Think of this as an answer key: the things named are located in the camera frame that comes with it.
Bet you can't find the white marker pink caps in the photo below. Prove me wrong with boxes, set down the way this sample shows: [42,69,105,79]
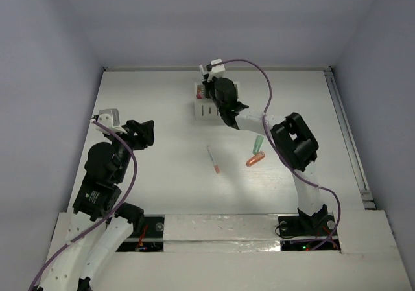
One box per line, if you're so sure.
[196,89,205,99]

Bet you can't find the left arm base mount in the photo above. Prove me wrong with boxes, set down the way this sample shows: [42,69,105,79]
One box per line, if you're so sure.
[124,215,165,252]

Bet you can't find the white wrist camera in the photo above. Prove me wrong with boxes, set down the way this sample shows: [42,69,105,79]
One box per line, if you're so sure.
[90,108,126,135]
[199,59,226,82]

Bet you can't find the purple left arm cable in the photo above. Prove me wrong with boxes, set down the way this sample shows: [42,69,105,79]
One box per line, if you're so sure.
[27,121,139,290]

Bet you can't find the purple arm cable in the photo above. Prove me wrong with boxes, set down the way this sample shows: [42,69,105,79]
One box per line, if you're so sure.
[27,121,139,290]
[210,59,341,251]

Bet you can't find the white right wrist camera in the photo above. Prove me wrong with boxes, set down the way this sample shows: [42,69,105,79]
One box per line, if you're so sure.
[199,59,226,82]

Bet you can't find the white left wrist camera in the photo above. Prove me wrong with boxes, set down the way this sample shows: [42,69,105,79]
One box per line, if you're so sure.
[90,108,126,135]

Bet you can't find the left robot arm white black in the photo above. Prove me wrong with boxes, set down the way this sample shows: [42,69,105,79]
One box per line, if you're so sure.
[29,114,154,290]

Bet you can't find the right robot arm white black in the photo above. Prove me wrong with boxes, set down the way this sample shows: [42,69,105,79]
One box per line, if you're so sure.
[202,74,327,234]

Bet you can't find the green correction tape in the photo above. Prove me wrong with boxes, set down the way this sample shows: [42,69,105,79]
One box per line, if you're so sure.
[252,135,264,155]

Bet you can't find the white marker salmon cap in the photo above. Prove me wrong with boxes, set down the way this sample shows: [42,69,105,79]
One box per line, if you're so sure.
[206,146,220,174]

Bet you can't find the aluminium rail right side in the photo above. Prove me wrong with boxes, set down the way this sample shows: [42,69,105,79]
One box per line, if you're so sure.
[324,67,377,211]

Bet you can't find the white two-compartment slotted organizer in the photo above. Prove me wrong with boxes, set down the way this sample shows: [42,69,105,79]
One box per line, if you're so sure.
[194,82,239,121]

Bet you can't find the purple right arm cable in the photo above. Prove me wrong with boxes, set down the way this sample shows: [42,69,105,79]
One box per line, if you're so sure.
[210,59,341,251]

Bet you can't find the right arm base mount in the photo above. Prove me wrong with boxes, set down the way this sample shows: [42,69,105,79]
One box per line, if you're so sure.
[274,215,341,251]

